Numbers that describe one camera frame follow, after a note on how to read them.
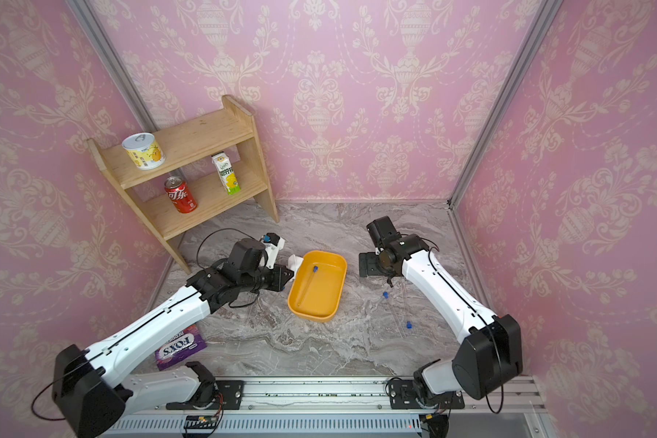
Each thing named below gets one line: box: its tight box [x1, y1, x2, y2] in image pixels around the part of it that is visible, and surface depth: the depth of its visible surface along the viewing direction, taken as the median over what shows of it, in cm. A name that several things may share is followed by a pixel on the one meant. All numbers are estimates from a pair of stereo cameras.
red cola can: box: [164, 176, 198, 214], surface depth 85 cm
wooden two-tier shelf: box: [86, 94, 280, 275], surface depth 84 cm
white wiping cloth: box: [286, 253, 304, 281], surface depth 80 cm
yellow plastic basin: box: [287, 250, 347, 323], surface depth 95 cm
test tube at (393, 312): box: [382, 291, 405, 339], surface depth 90 cm
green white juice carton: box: [211, 151, 241, 196], surface depth 89 cm
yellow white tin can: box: [121, 132, 167, 171], surface depth 70 cm
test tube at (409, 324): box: [401, 282, 414, 330], surface depth 91 cm
